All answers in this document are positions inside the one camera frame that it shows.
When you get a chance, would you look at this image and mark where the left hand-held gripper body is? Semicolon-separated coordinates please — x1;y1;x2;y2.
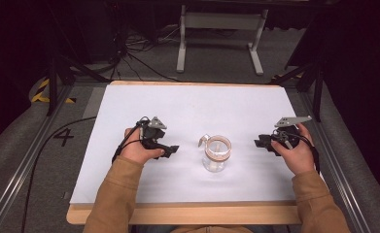
139;116;168;150

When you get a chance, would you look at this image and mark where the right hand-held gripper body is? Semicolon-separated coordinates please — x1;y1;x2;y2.
266;116;313;157

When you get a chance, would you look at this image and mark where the clear glass jar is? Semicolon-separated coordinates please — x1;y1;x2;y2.
197;134;233;174

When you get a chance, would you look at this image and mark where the person's left hand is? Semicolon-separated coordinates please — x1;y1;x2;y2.
119;127;166;165

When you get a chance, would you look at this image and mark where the person's right hand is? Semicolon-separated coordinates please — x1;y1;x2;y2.
270;123;316;176

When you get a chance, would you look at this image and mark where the white table mat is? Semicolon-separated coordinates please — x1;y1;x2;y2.
70;83;328;205

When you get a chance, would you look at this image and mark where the black tripod stand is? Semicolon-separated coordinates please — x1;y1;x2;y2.
273;61;325;123
46;48;111;117

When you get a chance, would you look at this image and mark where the white metal stand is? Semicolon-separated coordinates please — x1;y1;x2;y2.
176;4;269;77

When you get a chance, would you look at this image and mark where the yellow black hazard tape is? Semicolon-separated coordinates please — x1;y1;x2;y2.
30;78;78;105

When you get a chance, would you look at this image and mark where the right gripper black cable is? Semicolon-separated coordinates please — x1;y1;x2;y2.
276;128;322;176

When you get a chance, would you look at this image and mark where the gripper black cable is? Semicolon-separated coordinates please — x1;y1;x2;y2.
20;116;151;233
276;128;322;176

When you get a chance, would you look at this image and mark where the aluminium rail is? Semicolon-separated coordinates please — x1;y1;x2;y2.
0;84;74;233
298;91;373;233

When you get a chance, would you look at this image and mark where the bundle of floor cables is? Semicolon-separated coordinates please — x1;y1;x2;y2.
108;23;182;83

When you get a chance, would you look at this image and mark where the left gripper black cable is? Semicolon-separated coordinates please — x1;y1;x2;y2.
20;116;151;233

